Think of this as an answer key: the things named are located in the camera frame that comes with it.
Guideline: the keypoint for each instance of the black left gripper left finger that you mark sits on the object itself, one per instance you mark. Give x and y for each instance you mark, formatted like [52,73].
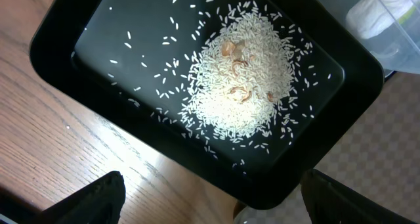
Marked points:
[99,202]

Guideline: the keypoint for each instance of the black waste tray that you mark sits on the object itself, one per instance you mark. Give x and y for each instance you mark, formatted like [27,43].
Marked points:
[70,52]

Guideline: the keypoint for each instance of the clump of cooked rice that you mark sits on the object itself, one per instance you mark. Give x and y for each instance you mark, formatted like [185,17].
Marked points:
[237,77]

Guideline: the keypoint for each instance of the white tissue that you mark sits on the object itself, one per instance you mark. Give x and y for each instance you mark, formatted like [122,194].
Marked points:
[369,18]

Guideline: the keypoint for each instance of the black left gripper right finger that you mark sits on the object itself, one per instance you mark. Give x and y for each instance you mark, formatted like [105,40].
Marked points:
[329,201]

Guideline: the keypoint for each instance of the dark brown tray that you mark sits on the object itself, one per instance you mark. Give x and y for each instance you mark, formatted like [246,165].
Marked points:
[378,156]

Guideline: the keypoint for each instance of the clear plastic bin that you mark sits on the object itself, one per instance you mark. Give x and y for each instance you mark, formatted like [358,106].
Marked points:
[388,29]

